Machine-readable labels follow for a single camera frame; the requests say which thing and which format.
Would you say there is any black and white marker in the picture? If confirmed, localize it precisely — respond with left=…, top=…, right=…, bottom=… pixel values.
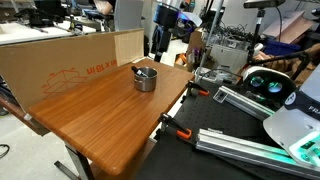
left=131, top=66, right=148, bottom=77

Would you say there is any silver metal pot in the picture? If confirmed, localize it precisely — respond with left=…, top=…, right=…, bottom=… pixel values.
left=134, top=67, right=158, bottom=92

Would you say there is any orange black clamp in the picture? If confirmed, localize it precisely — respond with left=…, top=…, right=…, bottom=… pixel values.
left=186, top=81, right=209, bottom=96
left=158, top=113, right=192, bottom=140

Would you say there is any wooden side table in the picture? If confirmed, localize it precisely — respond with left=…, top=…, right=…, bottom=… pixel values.
left=29, top=59, right=194, bottom=180

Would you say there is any black perforated breadboard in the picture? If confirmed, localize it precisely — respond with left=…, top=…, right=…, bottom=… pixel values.
left=136, top=82, right=320, bottom=180

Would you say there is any large flat cardboard sheet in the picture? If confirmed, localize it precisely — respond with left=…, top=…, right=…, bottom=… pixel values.
left=0, top=29, right=144, bottom=111

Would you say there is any silver aluminium rail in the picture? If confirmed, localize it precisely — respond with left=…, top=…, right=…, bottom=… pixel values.
left=213, top=86, right=274, bottom=121
left=196, top=129, right=320, bottom=180

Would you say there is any black camera tripod stand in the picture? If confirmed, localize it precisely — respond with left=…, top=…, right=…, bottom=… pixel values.
left=243, top=0, right=311, bottom=68

